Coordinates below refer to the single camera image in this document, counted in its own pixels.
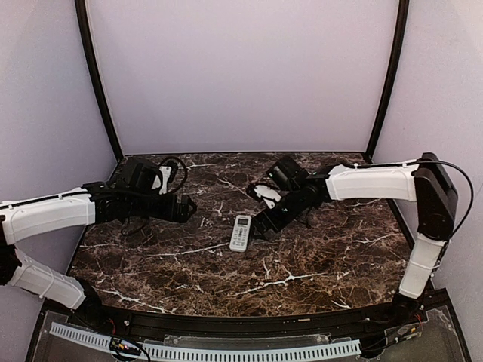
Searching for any white remote control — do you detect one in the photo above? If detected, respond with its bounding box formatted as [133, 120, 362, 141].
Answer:
[229, 215, 252, 253]

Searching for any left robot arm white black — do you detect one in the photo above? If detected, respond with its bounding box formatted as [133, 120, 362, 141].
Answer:
[1, 157, 197, 327]

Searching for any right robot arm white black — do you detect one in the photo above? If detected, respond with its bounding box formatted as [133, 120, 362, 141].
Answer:
[246, 152, 462, 318]

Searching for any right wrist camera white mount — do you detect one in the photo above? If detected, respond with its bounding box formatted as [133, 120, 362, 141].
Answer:
[246, 183, 282, 209]

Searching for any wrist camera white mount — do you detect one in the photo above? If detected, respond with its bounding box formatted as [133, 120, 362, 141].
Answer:
[152, 165, 177, 195]
[246, 183, 282, 209]

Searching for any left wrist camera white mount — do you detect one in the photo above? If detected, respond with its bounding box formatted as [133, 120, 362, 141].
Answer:
[152, 165, 177, 195]

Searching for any black left camera cable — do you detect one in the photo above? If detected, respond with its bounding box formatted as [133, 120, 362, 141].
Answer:
[120, 155, 189, 237]

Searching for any left black frame post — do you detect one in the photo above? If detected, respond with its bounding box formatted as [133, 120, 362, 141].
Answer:
[74, 0, 124, 163]

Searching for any black frame post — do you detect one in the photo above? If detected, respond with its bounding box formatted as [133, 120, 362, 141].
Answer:
[74, 0, 124, 163]
[365, 0, 410, 161]

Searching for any black front rail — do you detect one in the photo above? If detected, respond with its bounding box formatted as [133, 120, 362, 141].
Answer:
[102, 303, 418, 340]

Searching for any white slotted cable duct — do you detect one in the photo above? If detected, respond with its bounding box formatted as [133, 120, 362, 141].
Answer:
[49, 322, 361, 361]

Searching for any right black frame post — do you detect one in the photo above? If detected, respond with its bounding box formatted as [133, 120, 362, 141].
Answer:
[365, 0, 410, 161]

